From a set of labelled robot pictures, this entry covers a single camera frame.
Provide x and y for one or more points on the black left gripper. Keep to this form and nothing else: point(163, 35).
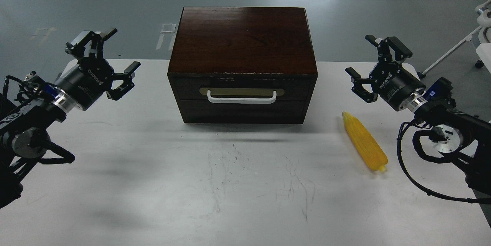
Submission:
point(92, 76)

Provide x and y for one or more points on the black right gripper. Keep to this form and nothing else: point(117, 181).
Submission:
point(388, 79)

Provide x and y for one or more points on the yellow corn cob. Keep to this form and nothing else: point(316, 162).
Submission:
point(365, 144)

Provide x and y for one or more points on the wooden drawer with white handle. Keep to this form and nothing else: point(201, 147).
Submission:
point(295, 87)

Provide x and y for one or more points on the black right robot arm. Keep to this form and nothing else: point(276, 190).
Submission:
point(446, 135)

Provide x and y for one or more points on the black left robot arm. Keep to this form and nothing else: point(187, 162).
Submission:
point(31, 105)

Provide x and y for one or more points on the dark wooden drawer cabinet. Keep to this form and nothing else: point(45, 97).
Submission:
point(243, 40)

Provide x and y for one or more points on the white office chair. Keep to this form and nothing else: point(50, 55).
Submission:
point(480, 37)

